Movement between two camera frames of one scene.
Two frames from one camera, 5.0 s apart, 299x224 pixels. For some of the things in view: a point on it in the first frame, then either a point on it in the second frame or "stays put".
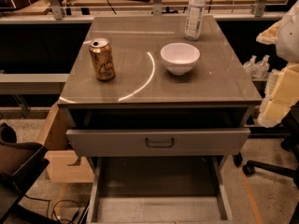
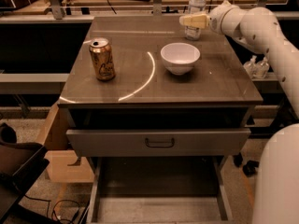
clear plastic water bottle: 195,13 stays put
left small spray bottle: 250,67 stays put
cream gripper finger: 269,36 -> 197,21
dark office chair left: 21,164 stays put
